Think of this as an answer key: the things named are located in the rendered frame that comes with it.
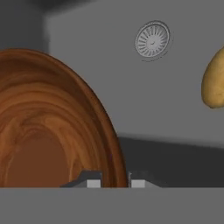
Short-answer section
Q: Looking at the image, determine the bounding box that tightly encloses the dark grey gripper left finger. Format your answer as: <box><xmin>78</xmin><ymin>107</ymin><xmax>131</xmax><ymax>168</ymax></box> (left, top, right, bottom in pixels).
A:
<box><xmin>59</xmin><ymin>170</ymin><xmax>103</xmax><ymax>189</ymax></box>

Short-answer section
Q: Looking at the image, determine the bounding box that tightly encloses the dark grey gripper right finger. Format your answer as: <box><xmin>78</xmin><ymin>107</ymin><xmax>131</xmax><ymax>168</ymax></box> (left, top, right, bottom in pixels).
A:
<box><xmin>128</xmin><ymin>171</ymin><xmax>163</xmax><ymax>189</ymax></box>

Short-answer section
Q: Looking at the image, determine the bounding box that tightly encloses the brown wooden bowl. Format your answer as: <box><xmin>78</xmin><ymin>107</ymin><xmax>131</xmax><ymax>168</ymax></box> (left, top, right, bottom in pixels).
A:
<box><xmin>0</xmin><ymin>48</ymin><xmax>129</xmax><ymax>189</ymax></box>

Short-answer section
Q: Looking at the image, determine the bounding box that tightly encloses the grey sink basin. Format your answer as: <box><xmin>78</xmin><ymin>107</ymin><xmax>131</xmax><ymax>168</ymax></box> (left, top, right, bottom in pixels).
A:
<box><xmin>0</xmin><ymin>0</ymin><xmax>224</xmax><ymax>189</ymax></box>

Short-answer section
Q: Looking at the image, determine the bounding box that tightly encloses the yellow-brown potato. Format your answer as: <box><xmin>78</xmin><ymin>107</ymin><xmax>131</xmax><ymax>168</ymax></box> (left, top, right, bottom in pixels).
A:
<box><xmin>200</xmin><ymin>46</ymin><xmax>224</xmax><ymax>109</ymax></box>

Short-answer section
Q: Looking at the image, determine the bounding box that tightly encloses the round grey sink drain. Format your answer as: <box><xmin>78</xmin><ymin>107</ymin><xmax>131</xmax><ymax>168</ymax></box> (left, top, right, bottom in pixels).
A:
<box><xmin>134</xmin><ymin>20</ymin><xmax>172</xmax><ymax>58</ymax></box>

